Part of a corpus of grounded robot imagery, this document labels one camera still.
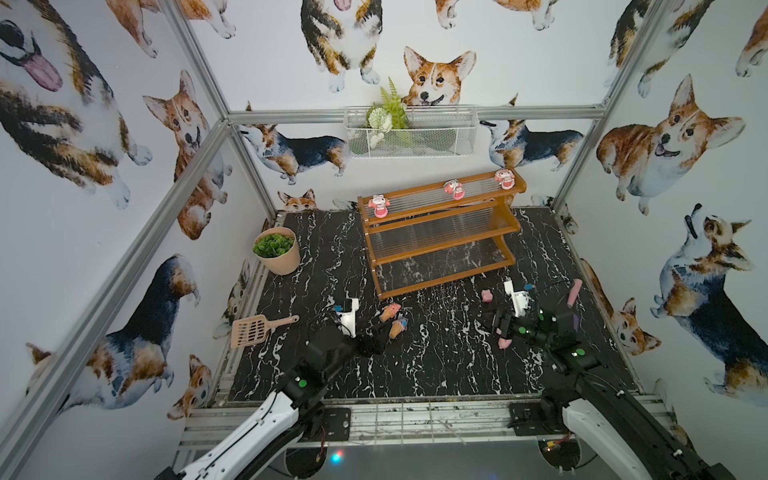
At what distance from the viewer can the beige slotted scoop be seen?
35.3 inches

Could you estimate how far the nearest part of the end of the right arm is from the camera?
69 cm

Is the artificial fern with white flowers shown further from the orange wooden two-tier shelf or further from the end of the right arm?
the end of the right arm

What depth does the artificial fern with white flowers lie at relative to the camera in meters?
0.81
